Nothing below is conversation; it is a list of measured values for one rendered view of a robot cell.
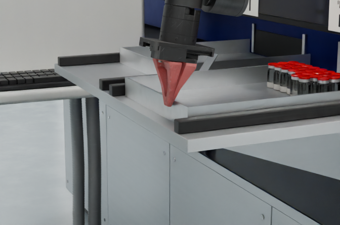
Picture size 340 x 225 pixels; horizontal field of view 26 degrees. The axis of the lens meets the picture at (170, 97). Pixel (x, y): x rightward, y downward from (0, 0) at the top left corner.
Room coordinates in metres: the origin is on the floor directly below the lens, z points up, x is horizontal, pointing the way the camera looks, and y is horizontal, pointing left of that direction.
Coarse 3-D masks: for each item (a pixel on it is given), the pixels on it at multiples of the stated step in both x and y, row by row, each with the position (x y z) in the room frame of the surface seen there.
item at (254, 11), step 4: (252, 0) 1.63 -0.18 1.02; (256, 0) 1.62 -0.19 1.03; (248, 4) 1.65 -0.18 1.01; (252, 4) 1.63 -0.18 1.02; (256, 4) 1.62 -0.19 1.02; (248, 8) 1.65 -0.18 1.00; (252, 8) 1.63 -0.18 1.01; (256, 8) 1.62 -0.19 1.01; (244, 12) 1.66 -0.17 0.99; (248, 12) 1.65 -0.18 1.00; (252, 12) 1.63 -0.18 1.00; (256, 12) 1.62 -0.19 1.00; (256, 16) 1.62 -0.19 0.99
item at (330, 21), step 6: (330, 0) 1.37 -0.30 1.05; (336, 0) 1.36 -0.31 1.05; (330, 6) 1.37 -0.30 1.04; (336, 6) 1.36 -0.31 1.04; (330, 12) 1.37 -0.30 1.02; (336, 12) 1.36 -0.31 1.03; (330, 18) 1.37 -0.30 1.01; (336, 18) 1.36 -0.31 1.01; (330, 24) 1.37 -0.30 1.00; (336, 24) 1.35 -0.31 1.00; (330, 30) 1.37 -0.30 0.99; (336, 30) 1.35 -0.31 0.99
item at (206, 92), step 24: (216, 72) 1.37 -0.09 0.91; (240, 72) 1.40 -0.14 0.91; (264, 72) 1.42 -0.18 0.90; (144, 96) 1.22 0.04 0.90; (192, 96) 1.29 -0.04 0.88; (216, 96) 1.29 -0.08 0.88; (240, 96) 1.29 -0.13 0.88; (264, 96) 1.29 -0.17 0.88; (288, 96) 1.14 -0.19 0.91; (312, 96) 1.16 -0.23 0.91; (336, 96) 1.18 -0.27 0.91
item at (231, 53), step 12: (120, 48) 1.65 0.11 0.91; (132, 48) 1.67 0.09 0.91; (144, 48) 1.68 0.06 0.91; (216, 48) 1.76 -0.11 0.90; (228, 48) 1.77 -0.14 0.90; (240, 48) 1.79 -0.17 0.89; (120, 60) 1.66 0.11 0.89; (132, 60) 1.59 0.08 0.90; (144, 60) 1.53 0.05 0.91; (204, 60) 1.68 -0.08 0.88; (216, 60) 1.68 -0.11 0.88; (228, 60) 1.48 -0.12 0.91; (240, 60) 1.49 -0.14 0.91; (252, 60) 1.51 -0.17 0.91; (264, 60) 1.52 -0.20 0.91; (276, 60) 1.53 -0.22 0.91; (288, 60) 1.54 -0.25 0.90; (300, 60) 1.55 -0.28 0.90; (144, 72) 1.53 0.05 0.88; (156, 72) 1.47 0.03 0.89
